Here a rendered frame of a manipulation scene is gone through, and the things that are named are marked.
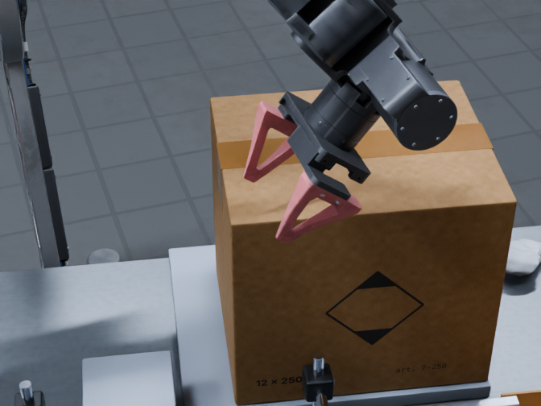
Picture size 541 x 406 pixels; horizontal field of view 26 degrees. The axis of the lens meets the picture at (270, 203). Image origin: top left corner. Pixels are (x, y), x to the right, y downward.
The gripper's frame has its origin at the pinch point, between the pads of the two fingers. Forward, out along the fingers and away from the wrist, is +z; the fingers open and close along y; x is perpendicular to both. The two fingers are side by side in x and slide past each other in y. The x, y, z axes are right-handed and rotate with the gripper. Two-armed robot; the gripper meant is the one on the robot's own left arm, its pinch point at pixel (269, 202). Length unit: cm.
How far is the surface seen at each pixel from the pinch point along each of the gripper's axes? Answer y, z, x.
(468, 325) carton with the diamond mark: 1.3, 2.8, 32.5
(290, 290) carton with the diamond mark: -2.9, 9.5, 12.2
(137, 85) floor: -206, 75, 100
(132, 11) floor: -250, 69, 108
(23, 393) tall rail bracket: -0.8, 30.8, -8.2
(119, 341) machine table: -20.5, 34.8, 12.3
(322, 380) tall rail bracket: 5.8, 13.3, 15.9
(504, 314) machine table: -9, 5, 49
